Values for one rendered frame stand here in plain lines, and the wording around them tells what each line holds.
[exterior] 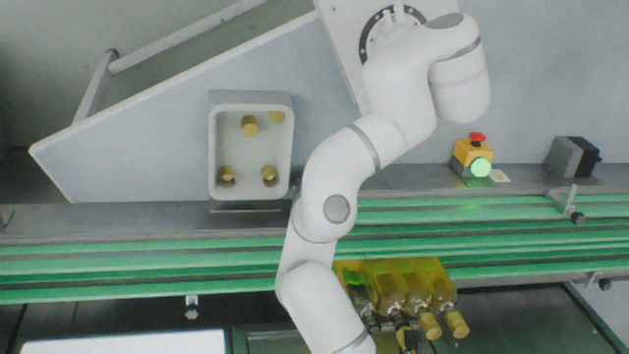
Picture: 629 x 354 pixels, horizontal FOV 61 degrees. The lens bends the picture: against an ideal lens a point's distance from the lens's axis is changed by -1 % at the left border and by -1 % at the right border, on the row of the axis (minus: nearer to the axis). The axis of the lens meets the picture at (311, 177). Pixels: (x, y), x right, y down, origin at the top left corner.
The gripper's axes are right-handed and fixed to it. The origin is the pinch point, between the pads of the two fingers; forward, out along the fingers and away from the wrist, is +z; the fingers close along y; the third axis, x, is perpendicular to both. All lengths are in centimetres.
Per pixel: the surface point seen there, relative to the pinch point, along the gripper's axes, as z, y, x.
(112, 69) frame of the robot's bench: 79, 17, 87
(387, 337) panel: 14.2, -12.7, 1.2
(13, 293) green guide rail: 4, -4, 79
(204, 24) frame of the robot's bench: 86, 33, 60
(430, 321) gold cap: 5.7, 1.7, -4.3
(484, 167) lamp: 39.0, 19.9, -17.1
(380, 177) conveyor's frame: 36.3, 15.4, 6.6
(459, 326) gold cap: 5.4, 1.3, -10.0
